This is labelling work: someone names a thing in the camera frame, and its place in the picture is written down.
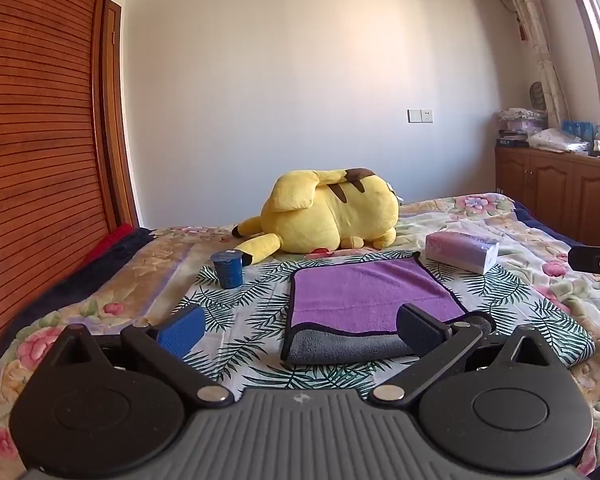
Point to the white plastic bag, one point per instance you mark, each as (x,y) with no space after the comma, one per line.
(555,140)

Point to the red cloth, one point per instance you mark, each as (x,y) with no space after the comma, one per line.
(111,240)

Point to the clutter on cabinet top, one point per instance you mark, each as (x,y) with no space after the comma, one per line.
(597,137)

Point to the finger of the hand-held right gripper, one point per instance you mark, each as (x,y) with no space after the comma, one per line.
(587,258)

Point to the leaf print cloth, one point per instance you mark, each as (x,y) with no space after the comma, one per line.
(252,310)

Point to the purple and grey towel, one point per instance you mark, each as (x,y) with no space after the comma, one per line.
(365,287)

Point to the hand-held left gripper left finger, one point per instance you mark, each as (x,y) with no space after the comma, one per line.
(182,331)

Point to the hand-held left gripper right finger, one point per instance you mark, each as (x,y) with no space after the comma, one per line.
(421,331)

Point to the blue cup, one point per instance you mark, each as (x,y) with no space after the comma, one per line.
(228,270)

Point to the floral curtain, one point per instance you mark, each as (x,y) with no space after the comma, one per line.
(537,35)

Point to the pink tissue pack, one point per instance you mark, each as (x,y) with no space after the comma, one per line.
(460,252)

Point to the wooden slatted wardrobe door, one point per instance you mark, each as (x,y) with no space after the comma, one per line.
(35,135)

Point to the white wall socket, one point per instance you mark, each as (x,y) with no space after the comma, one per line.
(420,116)

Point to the wooden cabinet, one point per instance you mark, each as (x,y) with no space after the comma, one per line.
(555,185)

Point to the yellow plush toy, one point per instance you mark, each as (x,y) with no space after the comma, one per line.
(330,210)

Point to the dark blue blanket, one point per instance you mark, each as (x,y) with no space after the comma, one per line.
(80,280)

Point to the stack of folded cloths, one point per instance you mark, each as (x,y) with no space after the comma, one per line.
(522,122)

